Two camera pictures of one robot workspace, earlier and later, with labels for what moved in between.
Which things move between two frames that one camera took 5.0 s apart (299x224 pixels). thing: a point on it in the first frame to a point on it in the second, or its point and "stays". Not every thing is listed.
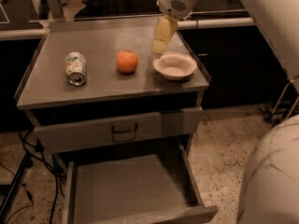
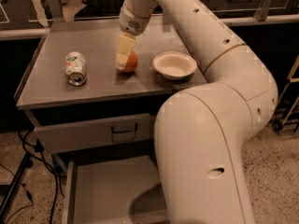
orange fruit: x=126 y=61 stays
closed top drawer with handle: x=99 y=133 stays
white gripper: x=172 y=1 to x=133 y=21
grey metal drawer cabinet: x=98 y=81 stays
